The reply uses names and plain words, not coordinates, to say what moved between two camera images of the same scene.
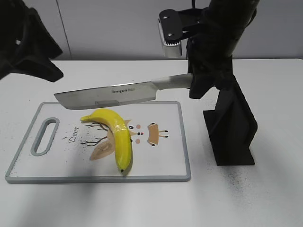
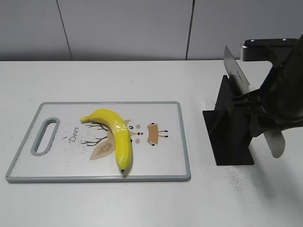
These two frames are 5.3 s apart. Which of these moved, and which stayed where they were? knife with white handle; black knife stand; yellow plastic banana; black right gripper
Moved: black right gripper; knife with white handle
Stayed: black knife stand; yellow plastic banana
